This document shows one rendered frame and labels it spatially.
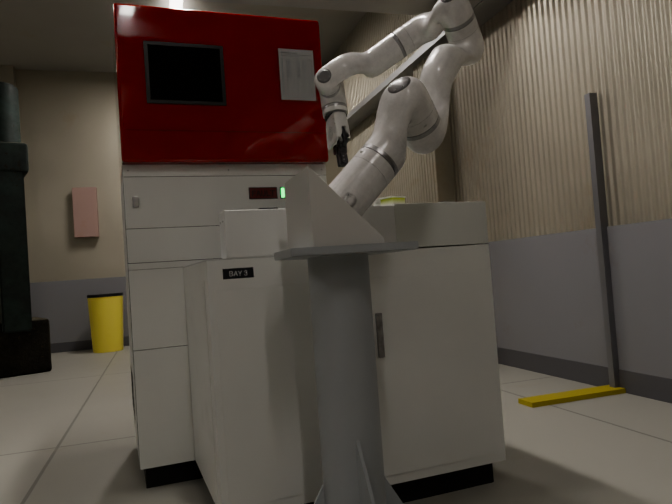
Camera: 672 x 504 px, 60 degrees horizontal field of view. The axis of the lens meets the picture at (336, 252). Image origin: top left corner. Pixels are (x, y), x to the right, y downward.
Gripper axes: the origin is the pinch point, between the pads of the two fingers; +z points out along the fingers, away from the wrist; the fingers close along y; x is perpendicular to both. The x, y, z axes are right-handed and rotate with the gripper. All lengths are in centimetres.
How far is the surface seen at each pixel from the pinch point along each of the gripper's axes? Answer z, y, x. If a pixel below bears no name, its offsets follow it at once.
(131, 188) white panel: -13, -56, -63
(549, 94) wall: -87, -98, 186
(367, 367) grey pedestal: 67, 24, -12
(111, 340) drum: -24, -587, -81
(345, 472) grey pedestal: 91, 18, -20
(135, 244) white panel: 8, -61, -63
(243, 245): 26.4, -1.0, -34.9
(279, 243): 26.4, -1.0, -24.0
